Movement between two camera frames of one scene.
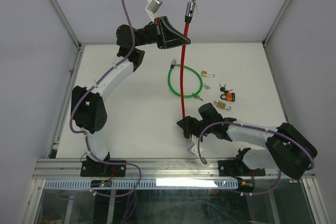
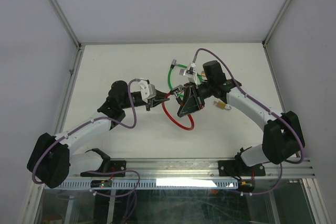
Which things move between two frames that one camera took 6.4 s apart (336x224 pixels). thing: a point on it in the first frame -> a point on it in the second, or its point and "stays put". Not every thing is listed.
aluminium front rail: [71, 169] stays put
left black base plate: [94, 168] stays put
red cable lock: [189, 13] -> [175, 91]
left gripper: [168, 36] -> [160, 98]
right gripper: [187, 125] -> [193, 100]
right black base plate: [233, 168] stays put
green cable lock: [172, 65] stays put
